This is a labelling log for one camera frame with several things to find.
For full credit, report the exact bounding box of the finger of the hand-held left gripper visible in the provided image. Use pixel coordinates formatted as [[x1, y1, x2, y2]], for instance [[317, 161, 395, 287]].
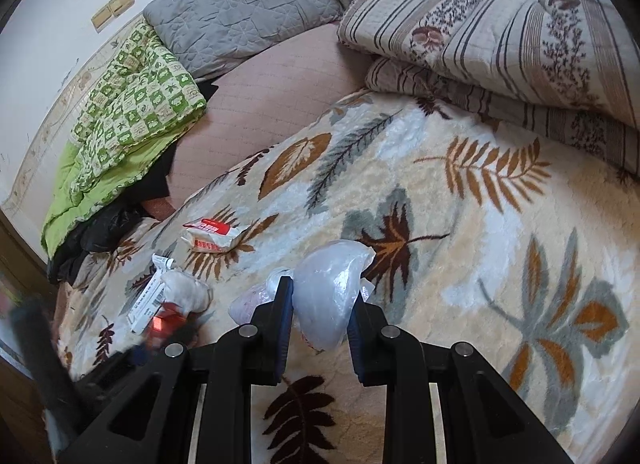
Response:
[[117, 339, 168, 370]]

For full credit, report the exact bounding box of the green checked quilt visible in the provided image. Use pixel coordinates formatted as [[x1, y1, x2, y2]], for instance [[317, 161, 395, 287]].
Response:
[[41, 21, 208, 257]]

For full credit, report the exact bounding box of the leaf print fleece blanket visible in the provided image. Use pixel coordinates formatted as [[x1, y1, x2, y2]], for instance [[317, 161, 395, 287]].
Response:
[[50, 89, 640, 464]]

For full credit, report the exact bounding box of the brown pink sofa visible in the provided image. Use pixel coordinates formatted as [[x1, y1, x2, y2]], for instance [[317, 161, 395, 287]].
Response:
[[142, 0, 561, 225]]

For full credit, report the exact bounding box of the beige red snack wrapper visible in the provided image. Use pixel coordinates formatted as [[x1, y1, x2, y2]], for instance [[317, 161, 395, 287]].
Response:
[[181, 216, 253, 254]]

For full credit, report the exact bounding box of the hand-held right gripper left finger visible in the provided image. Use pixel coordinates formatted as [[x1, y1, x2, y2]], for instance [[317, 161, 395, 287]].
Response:
[[57, 275, 296, 464]]

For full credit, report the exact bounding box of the grey quilted pillow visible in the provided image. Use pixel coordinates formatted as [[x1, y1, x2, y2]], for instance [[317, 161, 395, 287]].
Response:
[[142, 0, 361, 80]]

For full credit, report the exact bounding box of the clear plastic bag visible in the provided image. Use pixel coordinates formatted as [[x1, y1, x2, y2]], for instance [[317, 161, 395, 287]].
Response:
[[292, 239, 376, 352]]

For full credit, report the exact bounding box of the white tissue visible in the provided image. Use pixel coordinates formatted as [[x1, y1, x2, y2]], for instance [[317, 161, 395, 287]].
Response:
[[160, 269, 213, 312]]

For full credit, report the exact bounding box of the pinkish plastic bag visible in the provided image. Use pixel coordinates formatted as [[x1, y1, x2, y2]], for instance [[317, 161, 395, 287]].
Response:
[[227, 268, 283, 327]]

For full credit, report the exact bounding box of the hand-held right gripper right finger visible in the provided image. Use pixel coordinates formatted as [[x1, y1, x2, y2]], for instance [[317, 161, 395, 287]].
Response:
[[346, 291, 576, 464]]

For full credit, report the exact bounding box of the wooden glass door cabinet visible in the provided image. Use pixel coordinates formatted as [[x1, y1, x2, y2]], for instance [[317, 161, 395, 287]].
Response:
[[0, 214, 61, 445]]

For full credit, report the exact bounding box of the striped floral quilt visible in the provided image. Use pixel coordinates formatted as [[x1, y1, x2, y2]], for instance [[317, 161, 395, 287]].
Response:
[[337, 0, 640, 177]]

